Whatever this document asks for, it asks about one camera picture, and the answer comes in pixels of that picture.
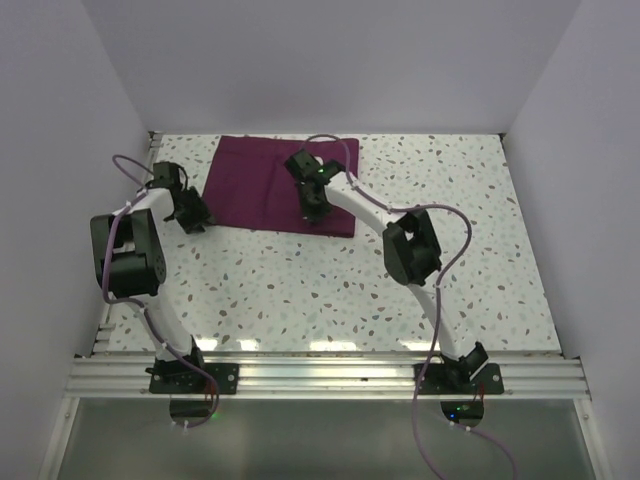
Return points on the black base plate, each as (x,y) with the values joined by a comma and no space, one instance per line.
(436,382)
(225,377)

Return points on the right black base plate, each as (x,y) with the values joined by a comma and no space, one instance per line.
(436,382)

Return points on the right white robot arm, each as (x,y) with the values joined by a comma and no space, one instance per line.
(412,258)

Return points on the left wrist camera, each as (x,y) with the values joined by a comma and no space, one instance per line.
(167,175)

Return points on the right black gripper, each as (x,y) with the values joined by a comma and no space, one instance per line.
(310,212)

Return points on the aluminium front rail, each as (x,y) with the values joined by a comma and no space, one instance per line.
(333,375)

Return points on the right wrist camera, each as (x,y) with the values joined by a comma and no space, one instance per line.
(305,168)

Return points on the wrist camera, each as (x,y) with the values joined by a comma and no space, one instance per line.
(167,175)
(305,168)

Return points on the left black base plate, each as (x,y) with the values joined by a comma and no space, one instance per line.
(225,377)

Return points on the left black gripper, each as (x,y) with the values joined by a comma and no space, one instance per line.
(201,214)

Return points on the purple cloth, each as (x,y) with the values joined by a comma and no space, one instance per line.
(249,187)

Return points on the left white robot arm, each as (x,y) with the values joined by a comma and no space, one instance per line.
(131,269)

